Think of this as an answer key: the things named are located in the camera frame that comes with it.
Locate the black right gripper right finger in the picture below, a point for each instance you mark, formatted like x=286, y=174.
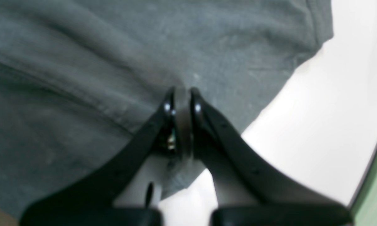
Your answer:
x=250, y=191

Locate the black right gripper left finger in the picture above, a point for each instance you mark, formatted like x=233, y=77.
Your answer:
x=126, y=190

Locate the grey t-shirt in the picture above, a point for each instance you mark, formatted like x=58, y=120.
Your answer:
x=79, y=77

